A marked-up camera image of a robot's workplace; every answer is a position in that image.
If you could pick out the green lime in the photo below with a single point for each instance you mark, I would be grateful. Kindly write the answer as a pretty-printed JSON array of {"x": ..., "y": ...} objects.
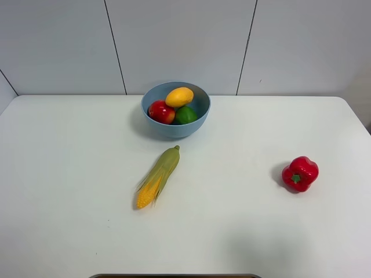
[{"x": 185, "y": 115}]

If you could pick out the red pomegranate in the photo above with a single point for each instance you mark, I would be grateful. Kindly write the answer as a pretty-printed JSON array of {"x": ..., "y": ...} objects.
[{"x": 160, "y": 112}]

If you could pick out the yellow mango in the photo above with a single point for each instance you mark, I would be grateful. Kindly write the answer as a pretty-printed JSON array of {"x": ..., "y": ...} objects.
[{"x": 179, "y": 97}]

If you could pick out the blue plastic bowl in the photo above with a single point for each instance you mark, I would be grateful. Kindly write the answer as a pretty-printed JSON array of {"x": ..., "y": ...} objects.
[{"x": 201, "y": 105}]

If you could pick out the corn cob with husk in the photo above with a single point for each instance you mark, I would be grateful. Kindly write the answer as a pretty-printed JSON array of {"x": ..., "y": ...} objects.
[{"x": 149, "y": 190}]

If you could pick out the red bell pepper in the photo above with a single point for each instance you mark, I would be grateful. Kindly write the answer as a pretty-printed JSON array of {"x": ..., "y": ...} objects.
[{"x": 300, "y": 174}]

